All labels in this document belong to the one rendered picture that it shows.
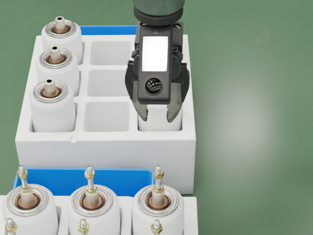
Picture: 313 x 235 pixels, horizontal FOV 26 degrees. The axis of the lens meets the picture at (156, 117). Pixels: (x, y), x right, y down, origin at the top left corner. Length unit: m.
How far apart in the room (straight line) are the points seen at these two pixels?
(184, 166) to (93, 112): 0.25
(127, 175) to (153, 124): 0.13
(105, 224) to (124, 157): 0.30
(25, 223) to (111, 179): 0.32
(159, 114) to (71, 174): 0.23
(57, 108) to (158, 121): 0.22
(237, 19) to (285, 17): 0.15
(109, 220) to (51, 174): 0.31
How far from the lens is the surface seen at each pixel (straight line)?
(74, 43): 1.65
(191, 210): 1.33
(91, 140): 1.46
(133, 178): 1.49
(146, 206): 1.23
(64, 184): 1.52
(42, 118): 1.48
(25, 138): 1.49
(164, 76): 0.94
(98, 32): 1.91
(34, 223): 1.24
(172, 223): 1.23
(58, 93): 1.47
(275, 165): 1.68
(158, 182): 1.20
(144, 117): 1.08
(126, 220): 1.31
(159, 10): 0.94
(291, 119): 1.81
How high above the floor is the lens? 1.19
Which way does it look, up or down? 42 degrees down
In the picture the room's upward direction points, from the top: straight up
